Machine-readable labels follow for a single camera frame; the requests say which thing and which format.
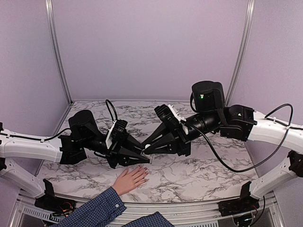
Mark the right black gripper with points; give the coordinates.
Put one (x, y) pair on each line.
(177, 141)

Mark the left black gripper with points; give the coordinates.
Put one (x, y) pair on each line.
(122, 147)

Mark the clear nail polish bottle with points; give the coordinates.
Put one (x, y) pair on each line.
(145, 154)

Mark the blue checkered sleeve forearm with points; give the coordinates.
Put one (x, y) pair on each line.
(98, 212)

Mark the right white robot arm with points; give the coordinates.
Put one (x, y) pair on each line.
(244, 123)

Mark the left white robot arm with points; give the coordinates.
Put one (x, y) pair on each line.
(62, 149)

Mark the person's bare hand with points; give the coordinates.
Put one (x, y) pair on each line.
(130, 180)

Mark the blue checkered shirt body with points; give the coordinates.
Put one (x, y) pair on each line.
(153, 220)

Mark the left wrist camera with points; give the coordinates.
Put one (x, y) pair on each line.
(116, 132)

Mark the front aluminium rail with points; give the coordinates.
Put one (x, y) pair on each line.
(191, 214)

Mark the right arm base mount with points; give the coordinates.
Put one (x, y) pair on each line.
(242, 204)

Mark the right aluminium frame post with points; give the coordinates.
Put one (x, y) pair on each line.
(242, 49)

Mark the aluminium frame post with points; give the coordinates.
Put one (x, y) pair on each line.
(56, 50)
(242, 49)

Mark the left aluminium frame post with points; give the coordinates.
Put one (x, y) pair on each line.
(56, 50)

